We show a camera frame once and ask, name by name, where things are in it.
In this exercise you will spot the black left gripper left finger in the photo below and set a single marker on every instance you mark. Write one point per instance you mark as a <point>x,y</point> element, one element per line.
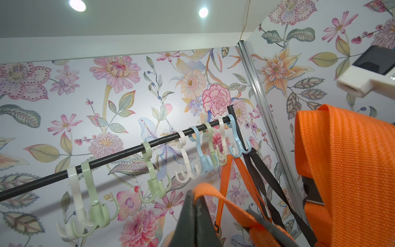
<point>195,227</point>

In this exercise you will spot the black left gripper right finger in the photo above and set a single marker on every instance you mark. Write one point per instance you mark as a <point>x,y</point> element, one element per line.
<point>266,234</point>

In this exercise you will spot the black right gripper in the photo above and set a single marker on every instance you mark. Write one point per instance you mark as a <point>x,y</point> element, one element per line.
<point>311,191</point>

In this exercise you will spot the rust orange crescent bag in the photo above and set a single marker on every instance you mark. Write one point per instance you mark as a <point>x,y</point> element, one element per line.
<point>349,159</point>

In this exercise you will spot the green hook middle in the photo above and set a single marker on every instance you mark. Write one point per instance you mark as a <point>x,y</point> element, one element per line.
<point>156,187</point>

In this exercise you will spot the green hook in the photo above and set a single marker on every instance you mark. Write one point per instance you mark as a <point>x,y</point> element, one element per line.
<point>218,159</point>
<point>98,213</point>
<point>156,187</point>

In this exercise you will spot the blue hook far right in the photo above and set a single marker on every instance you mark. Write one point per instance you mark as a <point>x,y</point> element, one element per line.
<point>240,148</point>

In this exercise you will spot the white hook middle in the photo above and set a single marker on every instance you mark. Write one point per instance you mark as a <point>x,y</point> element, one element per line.
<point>192,172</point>

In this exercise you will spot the green hook right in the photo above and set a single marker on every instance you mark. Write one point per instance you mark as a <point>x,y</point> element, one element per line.
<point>218,159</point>

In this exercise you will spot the white hook right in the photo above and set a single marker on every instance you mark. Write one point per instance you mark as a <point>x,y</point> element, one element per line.
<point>222,150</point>

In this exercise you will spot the black metal clothes rack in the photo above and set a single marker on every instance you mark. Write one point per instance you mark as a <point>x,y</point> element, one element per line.
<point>45,181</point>

